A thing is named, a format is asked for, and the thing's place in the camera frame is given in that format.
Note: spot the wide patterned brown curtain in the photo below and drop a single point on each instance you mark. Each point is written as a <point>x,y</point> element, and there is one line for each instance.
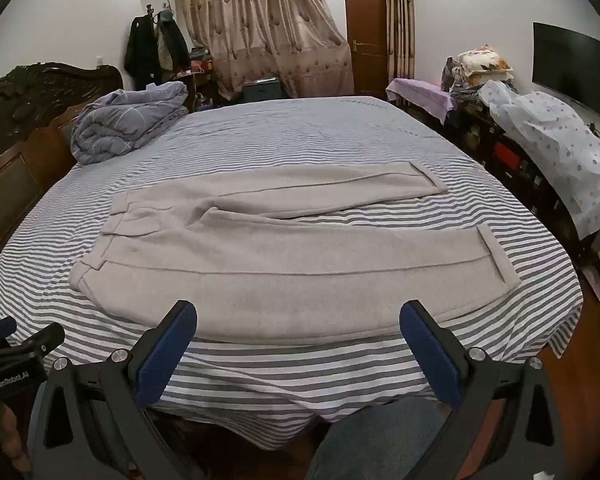
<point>265,25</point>

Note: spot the grey hanging jacket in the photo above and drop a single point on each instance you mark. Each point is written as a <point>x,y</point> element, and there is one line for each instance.
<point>172,42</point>

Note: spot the white dotted cloth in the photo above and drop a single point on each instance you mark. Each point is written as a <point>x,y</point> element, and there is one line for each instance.
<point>555,140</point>

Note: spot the narrow patterned brown curtain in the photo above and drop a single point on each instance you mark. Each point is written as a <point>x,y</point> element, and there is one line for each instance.
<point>399,25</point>

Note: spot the purple cloth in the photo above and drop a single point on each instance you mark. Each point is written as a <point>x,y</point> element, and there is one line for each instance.
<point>420,95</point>

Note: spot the striped bed sheet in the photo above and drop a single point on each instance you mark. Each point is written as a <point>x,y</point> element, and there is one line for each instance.
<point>305,135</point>

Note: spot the folded blue-grey quilt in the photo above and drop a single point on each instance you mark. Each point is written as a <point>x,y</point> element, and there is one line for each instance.
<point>125,120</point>

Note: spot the dark wooden headboard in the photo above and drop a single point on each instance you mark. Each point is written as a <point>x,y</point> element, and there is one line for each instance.
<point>20,170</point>

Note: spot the black flat television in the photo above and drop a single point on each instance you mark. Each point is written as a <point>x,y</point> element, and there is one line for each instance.
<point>575,70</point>

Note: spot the beige pants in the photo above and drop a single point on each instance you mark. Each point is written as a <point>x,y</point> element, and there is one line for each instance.
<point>280,285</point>

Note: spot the cluttered side table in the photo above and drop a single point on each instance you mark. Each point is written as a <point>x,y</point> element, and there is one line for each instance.
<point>200,67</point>

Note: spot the brown wooden door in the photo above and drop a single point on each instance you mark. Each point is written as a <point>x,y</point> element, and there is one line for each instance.
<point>365,35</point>

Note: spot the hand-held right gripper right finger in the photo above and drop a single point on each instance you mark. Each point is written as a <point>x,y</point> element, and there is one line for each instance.
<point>430,355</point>

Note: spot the black hanging coat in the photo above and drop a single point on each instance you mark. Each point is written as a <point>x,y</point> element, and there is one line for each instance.
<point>141,52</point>

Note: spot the person's leg in jeans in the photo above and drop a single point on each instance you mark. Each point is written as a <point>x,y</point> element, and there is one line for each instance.
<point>375,440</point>

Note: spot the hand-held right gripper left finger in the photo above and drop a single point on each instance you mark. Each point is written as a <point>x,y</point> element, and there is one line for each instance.
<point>165,355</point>

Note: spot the dark storage box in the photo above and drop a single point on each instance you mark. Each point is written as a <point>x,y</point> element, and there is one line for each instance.
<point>263,91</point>

